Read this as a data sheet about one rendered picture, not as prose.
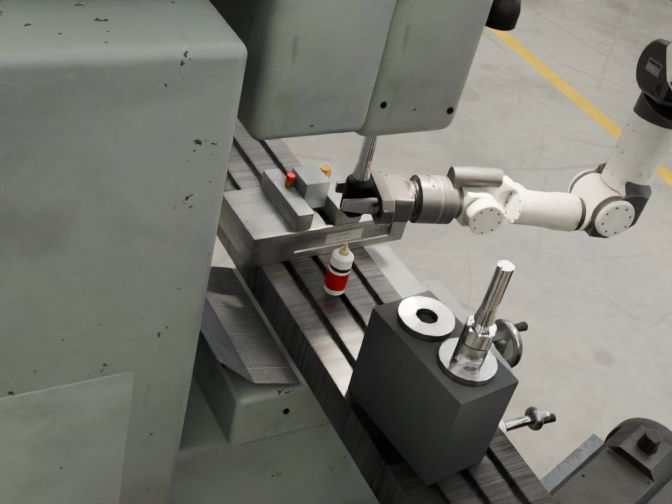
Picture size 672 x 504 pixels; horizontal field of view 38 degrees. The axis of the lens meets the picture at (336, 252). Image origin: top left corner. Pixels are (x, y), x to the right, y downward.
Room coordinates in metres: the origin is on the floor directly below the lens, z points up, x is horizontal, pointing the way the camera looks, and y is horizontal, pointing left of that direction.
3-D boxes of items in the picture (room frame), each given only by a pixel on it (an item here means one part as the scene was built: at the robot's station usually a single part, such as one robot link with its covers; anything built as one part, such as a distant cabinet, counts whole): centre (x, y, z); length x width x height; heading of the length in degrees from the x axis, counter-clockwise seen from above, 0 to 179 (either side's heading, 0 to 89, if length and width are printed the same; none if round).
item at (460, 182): (1.50, -0.20, 1.14); 0.11 x 0.11 x 0.11; 22
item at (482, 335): (1.09, -0.23, 1.19); 0.05 x 0.05 x 0.01
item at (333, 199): (1.58, 0.04, 1.02); 0.15 x 0.06 x 0.04; 39
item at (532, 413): (1.63, -0.51, 0.51); 0.22 x 0.06 x 0.06; 127
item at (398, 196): (1.46, -0.09, 1.13); 0.13 x 0.12 x 0.10; 22
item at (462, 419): (1.12, -0.20, 1.03); 0.22 x 0.12 x 0.20; 44
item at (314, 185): (1.55, 0.08, 1.04); 0.06 x 0.05 x 0.06; 39
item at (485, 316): (1.09, -0.23, 1.25); 0.03 x 0.03 x 0.11
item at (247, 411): (1.43, -0.01, 0.79); 0.50 x 0.35 x 0.12; 127
